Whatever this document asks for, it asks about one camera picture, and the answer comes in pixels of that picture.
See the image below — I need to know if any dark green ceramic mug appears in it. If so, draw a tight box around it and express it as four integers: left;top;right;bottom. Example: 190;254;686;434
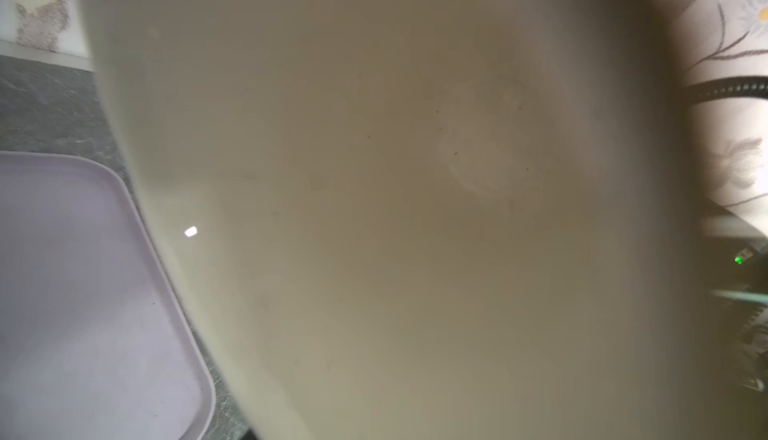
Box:
77;0;744;439

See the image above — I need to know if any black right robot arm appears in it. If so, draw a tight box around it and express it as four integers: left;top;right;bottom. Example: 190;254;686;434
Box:
687;76;767;395

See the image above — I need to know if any lavender plastic tray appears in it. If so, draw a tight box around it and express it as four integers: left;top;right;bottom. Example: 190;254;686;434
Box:
1;152;215;439

